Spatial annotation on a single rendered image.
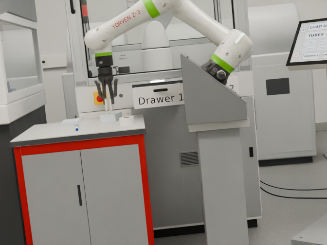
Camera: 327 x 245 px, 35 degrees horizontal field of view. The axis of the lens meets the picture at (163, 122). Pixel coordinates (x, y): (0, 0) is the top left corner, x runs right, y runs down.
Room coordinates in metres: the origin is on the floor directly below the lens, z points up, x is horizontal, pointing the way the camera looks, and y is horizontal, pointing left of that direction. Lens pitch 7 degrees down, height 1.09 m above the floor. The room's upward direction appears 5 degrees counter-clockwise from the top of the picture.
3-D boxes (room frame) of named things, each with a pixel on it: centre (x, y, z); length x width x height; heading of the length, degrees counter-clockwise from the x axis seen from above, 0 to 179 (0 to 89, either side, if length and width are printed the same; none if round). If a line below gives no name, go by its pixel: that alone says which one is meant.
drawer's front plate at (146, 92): (2.74, 0.00, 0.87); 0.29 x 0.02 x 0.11; 92
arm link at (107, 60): (2.81, 0.28, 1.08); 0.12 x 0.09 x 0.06; 165
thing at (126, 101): (3.48, -0.01, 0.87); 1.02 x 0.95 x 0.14; 92
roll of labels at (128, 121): (2.54, 0.18, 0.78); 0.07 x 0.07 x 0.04
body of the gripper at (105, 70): (2.81, 0.28, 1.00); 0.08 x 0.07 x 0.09; 75
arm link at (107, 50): (2.81, 0.28, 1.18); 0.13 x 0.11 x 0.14; 171
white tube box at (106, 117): (2.80, 0.28, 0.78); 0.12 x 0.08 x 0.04; 167
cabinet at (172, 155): (3.48, -0.01, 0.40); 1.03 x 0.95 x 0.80; 92
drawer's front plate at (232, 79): (3.01, -0.30, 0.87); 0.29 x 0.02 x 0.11; 92
